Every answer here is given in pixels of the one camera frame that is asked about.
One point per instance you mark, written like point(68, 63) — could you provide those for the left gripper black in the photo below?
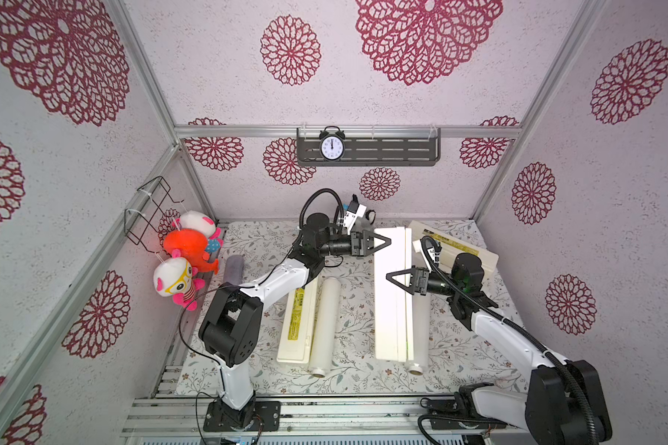
point(360, 244)

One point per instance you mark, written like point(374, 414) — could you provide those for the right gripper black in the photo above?
point(417, 280)

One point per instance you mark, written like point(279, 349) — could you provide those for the plastic wrap roll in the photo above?
point(325, 328)
point(421, 335)

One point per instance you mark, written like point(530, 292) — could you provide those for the cream wrap dispenser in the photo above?
point(392, 306)
point(297, 333)

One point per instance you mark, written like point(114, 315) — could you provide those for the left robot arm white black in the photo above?
point(230, 329)

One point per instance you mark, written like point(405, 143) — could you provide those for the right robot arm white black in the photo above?
point(564, 402)

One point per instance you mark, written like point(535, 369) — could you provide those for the back right cream dispenser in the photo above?
point(452, 246)

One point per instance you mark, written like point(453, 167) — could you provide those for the black alarm clock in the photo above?
point(332, 143)

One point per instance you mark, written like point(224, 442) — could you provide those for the grey cloth roll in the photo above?
point(234, 270)

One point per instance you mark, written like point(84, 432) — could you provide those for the white pink plush upper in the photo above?
point(199, 222)

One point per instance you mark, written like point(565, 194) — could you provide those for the red plush toy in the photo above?
point(190, 245)

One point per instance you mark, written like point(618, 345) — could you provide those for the white plush with glasses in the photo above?
point(176, 279)

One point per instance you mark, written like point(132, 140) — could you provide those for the grey wall shelf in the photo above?
point(406, 150)

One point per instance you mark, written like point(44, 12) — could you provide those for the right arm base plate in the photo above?
point(457, 411)

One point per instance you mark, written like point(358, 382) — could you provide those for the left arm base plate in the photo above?
point(257, 415)

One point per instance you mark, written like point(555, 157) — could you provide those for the black wire basket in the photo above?
point(147, 225)

